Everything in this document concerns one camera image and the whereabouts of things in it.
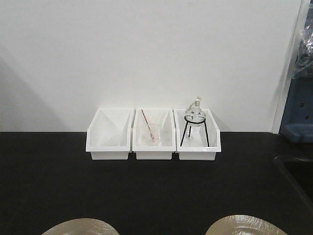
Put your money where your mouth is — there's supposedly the beige round plate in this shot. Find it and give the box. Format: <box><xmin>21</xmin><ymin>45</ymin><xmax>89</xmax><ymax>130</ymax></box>
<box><xmin>205</xmin><ymin>214</ymin><xmax>287</xmax><ymax>235</ymax></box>
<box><xmin>43</xmin><ymin>218</ymin><xmax>119</xmax><ymax>235</ymax></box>

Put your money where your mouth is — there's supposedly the middle white plastic bin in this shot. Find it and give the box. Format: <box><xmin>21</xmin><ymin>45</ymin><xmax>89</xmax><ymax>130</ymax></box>
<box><xmin>132</xmin><ymin>109</ymin><xmax>176</xmax><ymax>160</ymax></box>

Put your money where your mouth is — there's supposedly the glass beaker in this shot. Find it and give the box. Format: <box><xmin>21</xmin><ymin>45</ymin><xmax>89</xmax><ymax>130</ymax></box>
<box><xmin>143</xmin><ymin>124</ymin><xmax>161</xmax><ymax>146</ymax></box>

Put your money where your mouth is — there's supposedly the black wire tripod stand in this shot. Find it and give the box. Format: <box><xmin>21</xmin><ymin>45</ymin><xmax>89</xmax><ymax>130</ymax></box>
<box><xmin>180</xmin><ymin>115</ymin><xmax>210</xmax><ymax>148</ymax></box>

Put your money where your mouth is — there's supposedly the white plastic bin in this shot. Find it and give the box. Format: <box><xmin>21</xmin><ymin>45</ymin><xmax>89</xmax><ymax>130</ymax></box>
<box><xmin>173</xmin><ymin>109</ymin><xmax>222</xmax><ymax>161</ymax></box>
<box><xmin>132</xmin><ymin>109</ymin><xmax>176</xmax><ymax>160</ymax></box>
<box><xmin>86</xmin><ymin>108</ymin><xmax>134</xmax><ymax>161</ymax></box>

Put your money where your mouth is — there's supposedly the left white plastic bin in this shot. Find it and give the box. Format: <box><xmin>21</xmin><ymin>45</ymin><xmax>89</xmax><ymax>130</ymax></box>
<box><xmin>86</xmin><ymin>108</ymin><xmax>134</xmax><ymax>161</ymax></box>

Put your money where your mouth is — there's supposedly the glass stirring rod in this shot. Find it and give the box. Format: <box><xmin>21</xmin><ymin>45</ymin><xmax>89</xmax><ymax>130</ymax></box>
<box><xmin>141</xmin><ymin>109</ymin><xmax>156</xmax><ymax>141</ymax></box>

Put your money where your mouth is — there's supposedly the black lab sink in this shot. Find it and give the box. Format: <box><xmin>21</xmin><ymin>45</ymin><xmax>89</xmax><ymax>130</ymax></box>
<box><xmin>273</xmin><ymin>156</ymin><xmax>313</xmax><ymax>214</ymax></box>

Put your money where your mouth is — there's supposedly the glass alcohol lamp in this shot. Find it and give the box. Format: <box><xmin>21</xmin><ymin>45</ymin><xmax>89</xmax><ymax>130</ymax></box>
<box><xmin>184</xmin><ymin>97</ymin><xmax>206</xmax><ymax>127</ymax></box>

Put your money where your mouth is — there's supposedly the clear plastic bag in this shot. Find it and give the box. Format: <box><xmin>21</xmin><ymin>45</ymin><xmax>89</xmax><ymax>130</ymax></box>
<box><xmin>292</xmin><ymin>9</ymin><xmax>313</xmax><ymax>79</ymax></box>

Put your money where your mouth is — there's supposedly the right white plastic bin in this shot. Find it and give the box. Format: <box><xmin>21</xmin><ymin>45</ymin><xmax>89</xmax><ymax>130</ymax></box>
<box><xmin>173</xmin><ymin>109</ymin><xmax>222</xmax><ymax>161</ymax></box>

